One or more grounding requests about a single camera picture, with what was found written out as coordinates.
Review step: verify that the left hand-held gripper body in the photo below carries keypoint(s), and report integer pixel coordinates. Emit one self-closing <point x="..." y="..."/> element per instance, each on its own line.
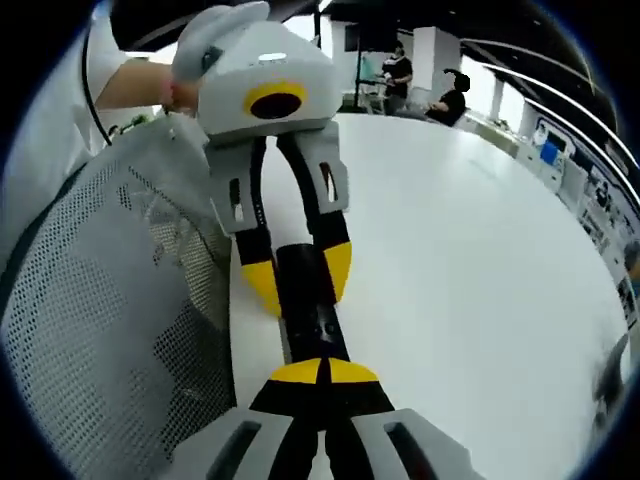
<point x="260" y="65"/>

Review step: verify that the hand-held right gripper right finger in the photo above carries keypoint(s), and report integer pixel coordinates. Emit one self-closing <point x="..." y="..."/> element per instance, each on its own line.
<point x="400" y="445"/>

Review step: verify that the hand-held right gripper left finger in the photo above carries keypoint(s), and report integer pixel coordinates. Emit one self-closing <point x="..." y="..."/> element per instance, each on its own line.
<point x="235" y="445"/>

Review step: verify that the black remote control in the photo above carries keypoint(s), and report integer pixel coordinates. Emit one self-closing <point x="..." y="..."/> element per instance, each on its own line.
<point x="305" y="285"/>

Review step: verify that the person's left hand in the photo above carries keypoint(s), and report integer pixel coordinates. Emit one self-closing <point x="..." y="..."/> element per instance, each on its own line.
<point x="181" y="96"/>

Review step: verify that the black display stand pole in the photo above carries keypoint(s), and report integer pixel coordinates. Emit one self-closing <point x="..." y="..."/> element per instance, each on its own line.
<point x="317" y="25"/>

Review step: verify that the grey mesh office chair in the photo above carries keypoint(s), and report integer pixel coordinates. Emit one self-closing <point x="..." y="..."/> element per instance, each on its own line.
<point x="100" y="310"/>

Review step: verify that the person's white shirt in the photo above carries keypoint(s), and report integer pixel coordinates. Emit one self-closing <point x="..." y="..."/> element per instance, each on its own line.
<point x="47" y="110"/>

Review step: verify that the black grey headset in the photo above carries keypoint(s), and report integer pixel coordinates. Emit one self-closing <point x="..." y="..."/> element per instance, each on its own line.
<point x="607" y="380"/>

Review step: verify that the blue bin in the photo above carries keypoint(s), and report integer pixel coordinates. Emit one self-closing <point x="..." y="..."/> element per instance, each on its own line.
<point x="549" y="152"/>

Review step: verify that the blue white wall display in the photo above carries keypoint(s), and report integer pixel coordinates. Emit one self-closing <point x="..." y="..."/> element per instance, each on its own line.
<point x="595" y="210"/>

